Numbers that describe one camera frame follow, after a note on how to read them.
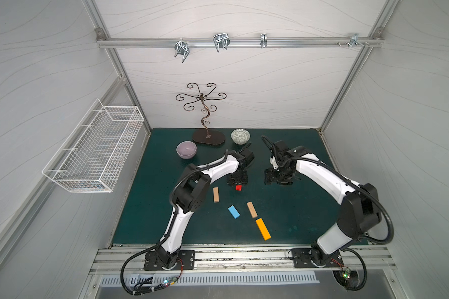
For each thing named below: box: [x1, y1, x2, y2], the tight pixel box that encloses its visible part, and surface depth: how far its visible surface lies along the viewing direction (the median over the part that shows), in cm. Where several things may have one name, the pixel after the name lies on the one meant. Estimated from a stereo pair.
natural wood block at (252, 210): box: [246, 201, 259, 219], surface depth 88 cm
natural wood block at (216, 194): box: [213, 186, 220, 203], surface depth 92 cm
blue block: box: [228, 204, 241, 220], surface depth 88 cm
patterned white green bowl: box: [230, 128, 251, 146], surface depth 117 cm
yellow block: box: [255, 218, 272, 242], surface depth 82 cm
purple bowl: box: [175, 140, 198, 160], surface depth 107 cm
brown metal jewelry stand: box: [175, 82, 227, 146], surface depth 101 cm
